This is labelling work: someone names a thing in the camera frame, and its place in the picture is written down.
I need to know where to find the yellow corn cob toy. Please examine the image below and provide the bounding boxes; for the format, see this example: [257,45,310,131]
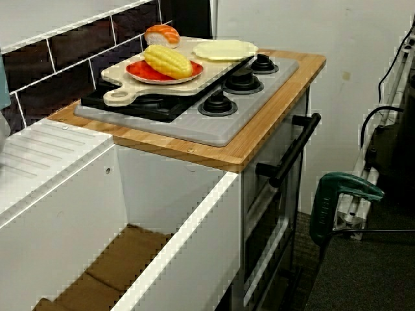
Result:
[143,44,193,80]

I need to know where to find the salmon sushi toy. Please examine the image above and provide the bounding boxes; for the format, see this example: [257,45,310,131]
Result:
[144,24,181,49]

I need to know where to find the grey toy stove top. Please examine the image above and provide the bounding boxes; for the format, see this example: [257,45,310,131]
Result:
[73,53,300,146]

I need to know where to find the black stove knob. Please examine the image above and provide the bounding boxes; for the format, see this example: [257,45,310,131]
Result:
[249,53,279,75]
[221,68,264,95]
[197,89,238,117]

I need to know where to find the wooden countertop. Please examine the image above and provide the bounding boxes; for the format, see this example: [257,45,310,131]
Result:
[47,48,326,172]

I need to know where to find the black burner grate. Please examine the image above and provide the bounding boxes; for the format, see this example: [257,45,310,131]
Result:
[80,54,255,123]

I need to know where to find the toy oven door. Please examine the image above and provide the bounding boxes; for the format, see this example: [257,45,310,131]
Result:
[241,87,312,308]

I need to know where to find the cream flower-shaped plate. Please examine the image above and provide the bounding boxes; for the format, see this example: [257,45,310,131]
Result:
[192,39,259,62]

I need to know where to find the red round plate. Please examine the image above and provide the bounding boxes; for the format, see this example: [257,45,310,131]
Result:
[125,59,204,86]

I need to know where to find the brown pad in sink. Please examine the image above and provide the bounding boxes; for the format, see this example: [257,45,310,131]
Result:
[32,224,176,311]

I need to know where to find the green clamp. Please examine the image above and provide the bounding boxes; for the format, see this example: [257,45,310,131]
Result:
[309,171,386,247]

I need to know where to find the white toy sink unit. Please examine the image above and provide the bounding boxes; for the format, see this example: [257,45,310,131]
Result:
[0,118,243,311]

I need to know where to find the black box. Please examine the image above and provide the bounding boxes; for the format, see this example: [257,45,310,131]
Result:
[364,74,415,202]

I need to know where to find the teal box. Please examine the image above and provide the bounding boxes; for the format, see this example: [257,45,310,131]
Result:
[0,56,12,109]

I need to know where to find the black oven door handle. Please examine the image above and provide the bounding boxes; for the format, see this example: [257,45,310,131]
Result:
[255,112,322,188]

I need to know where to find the beige cutting board with handle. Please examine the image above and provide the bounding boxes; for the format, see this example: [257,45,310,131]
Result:
[101,36,252,107]

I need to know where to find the aluminium frame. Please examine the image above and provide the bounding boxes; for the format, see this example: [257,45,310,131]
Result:
[333,25,415,240]

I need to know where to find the thick black looped cable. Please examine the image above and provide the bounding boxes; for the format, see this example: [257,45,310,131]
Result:
[360,105,405,153]

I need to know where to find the thin black floor cable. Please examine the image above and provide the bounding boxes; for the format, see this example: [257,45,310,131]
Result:
[319,228,415,260]

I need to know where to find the thin black hanging cable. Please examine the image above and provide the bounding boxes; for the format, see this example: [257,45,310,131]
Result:
[377,24,415,106]

